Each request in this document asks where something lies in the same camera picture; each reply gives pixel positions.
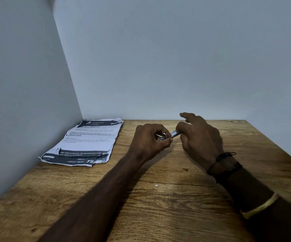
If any person's left hand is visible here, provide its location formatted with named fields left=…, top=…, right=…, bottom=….
left=128, top=123, right=174, bottom=165

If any person's right forearm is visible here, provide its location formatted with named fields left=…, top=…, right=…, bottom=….
left=211, top=161, right=291, bottom=242

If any crumpled paper sheet, dark band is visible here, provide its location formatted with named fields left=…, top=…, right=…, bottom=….
left=39, top=149, right=110, bottom=167

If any torn white printed paper sheet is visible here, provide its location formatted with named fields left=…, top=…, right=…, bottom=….
left=59, top=118, right=124, bottom=157

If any yellow wrist band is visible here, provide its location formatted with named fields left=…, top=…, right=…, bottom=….
left=240, top=193, right=280, bottom=220

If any person's left forearm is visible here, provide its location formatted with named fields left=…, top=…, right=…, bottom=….
left=38, top=152, right=146, bottom=242

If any person's right hand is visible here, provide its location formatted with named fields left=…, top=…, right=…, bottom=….
left=175, top=112, right=225, bottom=172

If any silver metal nail clipper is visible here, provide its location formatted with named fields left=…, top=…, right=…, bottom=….
left=157, top=130, right=182, bottom=142

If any black thread bracelet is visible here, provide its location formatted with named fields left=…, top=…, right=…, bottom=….
left=206, top=152, right=243, bottom=184

